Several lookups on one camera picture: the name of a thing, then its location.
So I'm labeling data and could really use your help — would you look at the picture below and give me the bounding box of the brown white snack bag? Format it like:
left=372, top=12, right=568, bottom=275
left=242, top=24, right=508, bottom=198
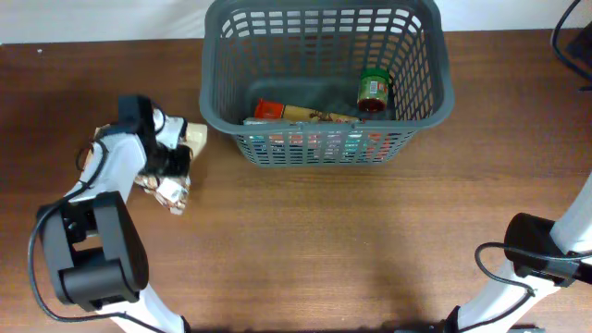
left=133, top=120, right=209, bottom=216

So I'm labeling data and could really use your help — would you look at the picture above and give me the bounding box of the tissue pack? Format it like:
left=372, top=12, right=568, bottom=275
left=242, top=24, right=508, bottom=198
left=233, top=123, right=414, bottom=167

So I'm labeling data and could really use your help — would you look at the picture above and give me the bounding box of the orange biscuit packet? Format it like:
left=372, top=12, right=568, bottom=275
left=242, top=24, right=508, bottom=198
left=254, top=99, right=363, bottom=123

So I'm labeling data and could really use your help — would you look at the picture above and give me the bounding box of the green lid jar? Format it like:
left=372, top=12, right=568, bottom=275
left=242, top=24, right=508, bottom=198
left=357, top=68, right=390, bottom=113

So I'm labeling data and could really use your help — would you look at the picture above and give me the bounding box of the beige bread bag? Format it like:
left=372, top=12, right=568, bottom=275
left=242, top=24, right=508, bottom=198
left=91, top=124, right=115, bottom=154

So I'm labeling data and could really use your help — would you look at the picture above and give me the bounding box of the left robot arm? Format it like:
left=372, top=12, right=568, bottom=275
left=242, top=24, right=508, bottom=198
left=27, top=94, right=192, bottom=332

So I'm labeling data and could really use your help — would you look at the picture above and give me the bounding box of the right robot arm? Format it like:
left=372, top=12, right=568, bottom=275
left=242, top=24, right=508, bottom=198
left=447, top=179, right=591, bottom=332

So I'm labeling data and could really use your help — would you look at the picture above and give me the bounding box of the grey plastic basket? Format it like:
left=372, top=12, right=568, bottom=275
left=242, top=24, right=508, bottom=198
left=200, top=0, right=454, bottom=138

